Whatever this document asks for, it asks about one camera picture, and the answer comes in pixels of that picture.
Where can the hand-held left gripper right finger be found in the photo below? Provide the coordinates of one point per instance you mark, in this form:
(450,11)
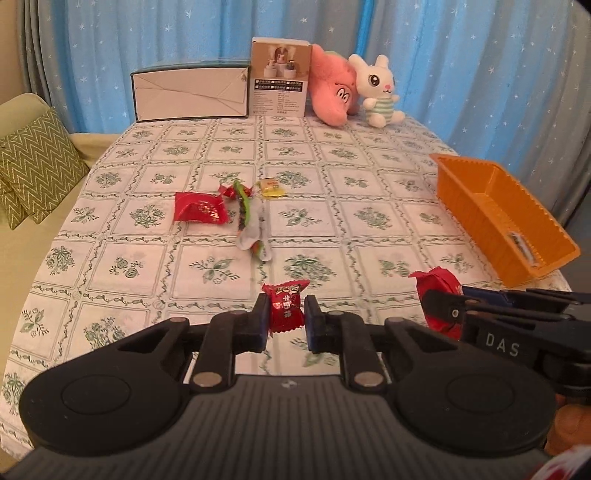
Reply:
(310,325)

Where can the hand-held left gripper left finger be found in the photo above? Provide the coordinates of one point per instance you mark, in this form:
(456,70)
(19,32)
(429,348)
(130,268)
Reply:
(263,325)

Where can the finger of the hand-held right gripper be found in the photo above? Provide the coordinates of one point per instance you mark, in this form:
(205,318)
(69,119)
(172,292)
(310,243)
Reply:
(489,295)
(443,304)

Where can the plain red snack packet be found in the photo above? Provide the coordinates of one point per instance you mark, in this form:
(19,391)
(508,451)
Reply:
(438,279)

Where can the red white-print candy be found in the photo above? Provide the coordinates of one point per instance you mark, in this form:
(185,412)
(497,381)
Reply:
(284,307)

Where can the clear packet with dark contents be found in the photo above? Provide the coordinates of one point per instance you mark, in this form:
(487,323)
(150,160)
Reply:
(524,249)

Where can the orange plastic tray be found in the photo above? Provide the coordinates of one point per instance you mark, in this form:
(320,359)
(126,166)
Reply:
(489,217)

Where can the long white green snack packet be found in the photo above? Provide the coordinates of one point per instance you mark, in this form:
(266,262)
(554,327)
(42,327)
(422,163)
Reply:
(249,230)

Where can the red gold-print snack packet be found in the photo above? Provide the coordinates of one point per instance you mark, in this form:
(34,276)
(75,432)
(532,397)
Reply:
(198,207)

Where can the small yellow candy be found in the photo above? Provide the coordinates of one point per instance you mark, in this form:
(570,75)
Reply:
(271,188)

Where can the small shiny red candy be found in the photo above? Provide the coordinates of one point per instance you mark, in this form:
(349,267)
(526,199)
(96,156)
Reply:
(228,190)

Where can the person's right forearm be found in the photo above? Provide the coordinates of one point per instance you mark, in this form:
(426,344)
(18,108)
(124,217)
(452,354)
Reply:
(563,466)

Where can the person's right hand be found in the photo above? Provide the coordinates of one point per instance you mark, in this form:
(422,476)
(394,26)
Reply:
(572,424)

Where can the white green floral tablecloth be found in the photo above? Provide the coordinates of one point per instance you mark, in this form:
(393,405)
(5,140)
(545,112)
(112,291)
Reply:
(323,221)

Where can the white rabbit plush toy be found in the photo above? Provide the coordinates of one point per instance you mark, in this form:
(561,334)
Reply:
(376,99)

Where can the blue star-print curtain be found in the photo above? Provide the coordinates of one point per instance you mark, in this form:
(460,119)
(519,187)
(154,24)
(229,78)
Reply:
(461,69)

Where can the tall printed carton box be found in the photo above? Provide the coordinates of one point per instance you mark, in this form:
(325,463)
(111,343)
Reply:
(277,97)

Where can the pink plush toy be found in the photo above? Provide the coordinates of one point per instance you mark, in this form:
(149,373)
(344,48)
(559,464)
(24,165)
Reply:
(332,97)

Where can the flat white teal-edged box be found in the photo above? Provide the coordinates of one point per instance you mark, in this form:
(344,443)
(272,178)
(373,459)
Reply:
(189,99)

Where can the pale yellow sofa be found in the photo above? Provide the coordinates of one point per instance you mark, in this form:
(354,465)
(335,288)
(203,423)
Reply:
(27,277)

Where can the green zigzag cushion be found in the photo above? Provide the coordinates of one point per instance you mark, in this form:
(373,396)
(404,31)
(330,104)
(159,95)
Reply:
(39,161)
(11,207)

